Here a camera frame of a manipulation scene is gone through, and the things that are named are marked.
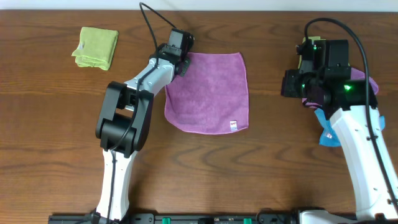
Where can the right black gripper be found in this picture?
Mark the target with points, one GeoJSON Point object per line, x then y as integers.
{"type": "Point", "coordinates": [288, 89]}

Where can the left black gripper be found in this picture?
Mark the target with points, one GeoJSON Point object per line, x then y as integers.
{"type": "Point", "coordinates": [186, 65]}

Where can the purple cloth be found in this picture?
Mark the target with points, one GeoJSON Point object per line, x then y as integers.
{"type": "Point", "coordinates": [212, 97]}
{"type": "Point", "coordinates": [355, 75]}

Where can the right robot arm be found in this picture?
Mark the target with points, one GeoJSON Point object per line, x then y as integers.
{"type": "Point", "coordinates": [372, 173]}

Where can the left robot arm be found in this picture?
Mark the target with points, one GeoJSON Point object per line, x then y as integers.
{"type": "Point", "coordinates": [123, 126]}

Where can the crumpled green cloth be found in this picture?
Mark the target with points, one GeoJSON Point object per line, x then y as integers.
{"type": "Point", "coordinates": [319, 50]}

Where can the crumpled purple cloth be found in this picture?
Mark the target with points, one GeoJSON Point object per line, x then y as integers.
{"type": "Point", "coordinates": [355, 75]}

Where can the crumpled blue cloth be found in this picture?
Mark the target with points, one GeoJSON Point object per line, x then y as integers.
{"type": "Point", "coordinates": [349, 128]}

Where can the folded green cloth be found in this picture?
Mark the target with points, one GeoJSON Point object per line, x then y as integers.
{"type": "Point", "coordinates": [96, 47]}

